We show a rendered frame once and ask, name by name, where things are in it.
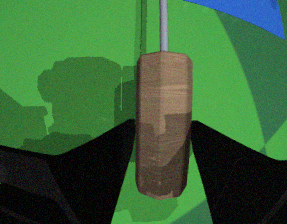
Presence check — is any blue tape strip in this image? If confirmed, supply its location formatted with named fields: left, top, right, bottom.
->
left=184, top=0, right=284, bottom=39

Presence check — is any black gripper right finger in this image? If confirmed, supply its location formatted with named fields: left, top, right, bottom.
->
left=191, top=121, right=287, bottom=224

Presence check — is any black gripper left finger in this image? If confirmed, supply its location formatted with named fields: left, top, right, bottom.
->
left=0, top=119, right=136, bottom=224

